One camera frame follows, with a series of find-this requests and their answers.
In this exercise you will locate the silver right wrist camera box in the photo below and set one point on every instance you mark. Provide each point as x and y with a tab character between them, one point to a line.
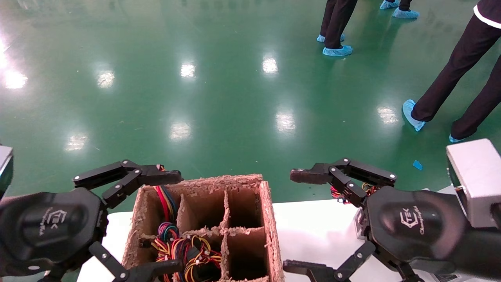
477	180

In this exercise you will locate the small blue scrap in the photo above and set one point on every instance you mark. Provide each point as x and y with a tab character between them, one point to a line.
417	165

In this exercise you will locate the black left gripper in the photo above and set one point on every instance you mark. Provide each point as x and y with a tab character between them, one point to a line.
47	227

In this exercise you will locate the person black trousers white stripe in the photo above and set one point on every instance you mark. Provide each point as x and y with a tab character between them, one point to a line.
462	62

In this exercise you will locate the blue shoe cover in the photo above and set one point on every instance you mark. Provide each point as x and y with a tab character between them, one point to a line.
411	115
388	4
454	139
337	51
406	14
321	38

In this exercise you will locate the person in black trousers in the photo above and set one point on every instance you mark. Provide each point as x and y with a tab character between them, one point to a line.
338	19
405	4

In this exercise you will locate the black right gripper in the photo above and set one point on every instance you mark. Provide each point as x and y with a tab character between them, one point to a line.
415	227

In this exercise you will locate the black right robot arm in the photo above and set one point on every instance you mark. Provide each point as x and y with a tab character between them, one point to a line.
489	250

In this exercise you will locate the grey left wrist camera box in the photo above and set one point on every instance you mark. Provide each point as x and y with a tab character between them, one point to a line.
5	168

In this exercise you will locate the brown cardboard divider box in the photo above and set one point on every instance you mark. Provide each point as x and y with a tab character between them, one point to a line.
270	219

